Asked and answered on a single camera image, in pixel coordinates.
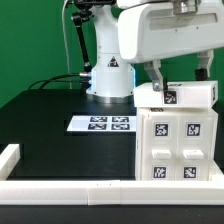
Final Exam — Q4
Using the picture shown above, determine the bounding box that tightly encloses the white cabinet door panel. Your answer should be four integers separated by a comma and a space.
178, 114, 216, 181
141, 115, 178, 180

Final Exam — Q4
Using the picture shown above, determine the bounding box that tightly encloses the small white cabinet top block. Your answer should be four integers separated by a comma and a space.
134, 81, 218, 108

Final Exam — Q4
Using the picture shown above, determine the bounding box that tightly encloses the white marker base plate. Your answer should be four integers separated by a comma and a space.
67, 115, 136, 132

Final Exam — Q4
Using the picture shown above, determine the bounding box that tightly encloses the black cable bundle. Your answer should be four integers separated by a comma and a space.
27, 73, 92, 91

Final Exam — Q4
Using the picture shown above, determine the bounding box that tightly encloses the white U-shaped fence frame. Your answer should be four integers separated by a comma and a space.
0, 144, 224, 205

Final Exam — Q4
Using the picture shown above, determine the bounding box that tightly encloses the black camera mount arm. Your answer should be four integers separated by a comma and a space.
71, 0, 116, 72

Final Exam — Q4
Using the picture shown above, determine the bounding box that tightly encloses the white hanging cable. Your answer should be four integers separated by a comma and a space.
61, 0, 74, 90

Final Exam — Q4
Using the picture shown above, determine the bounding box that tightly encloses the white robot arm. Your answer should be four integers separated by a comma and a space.
73, 0, 224, 103

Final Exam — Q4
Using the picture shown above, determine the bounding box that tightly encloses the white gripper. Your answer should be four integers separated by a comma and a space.
118, 2, 224, 92

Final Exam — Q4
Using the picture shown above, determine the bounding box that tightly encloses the white cabinet body box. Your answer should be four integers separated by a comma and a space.
135, 108, 221, 181

